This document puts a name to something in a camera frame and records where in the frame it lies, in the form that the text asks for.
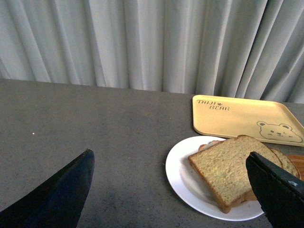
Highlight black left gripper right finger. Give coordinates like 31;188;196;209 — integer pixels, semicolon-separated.
246;152;304;228

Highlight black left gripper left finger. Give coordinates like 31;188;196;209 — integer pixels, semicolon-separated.
0;149;95;228

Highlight bread slice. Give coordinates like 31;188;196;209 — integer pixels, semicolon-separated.
223;150;304;212
188;135;282;213
270;148;292;170

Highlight white round plate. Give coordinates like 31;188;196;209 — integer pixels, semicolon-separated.
165;136;264;221

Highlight brown wooden tray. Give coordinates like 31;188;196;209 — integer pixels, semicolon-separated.
288;155;304;181

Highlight fried egg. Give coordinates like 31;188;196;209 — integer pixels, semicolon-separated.
198;140;221;152

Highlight beige bear tray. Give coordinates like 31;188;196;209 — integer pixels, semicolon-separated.
192;95;304;147

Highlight grey pleated curtain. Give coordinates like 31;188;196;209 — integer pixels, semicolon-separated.
0;0;304;103

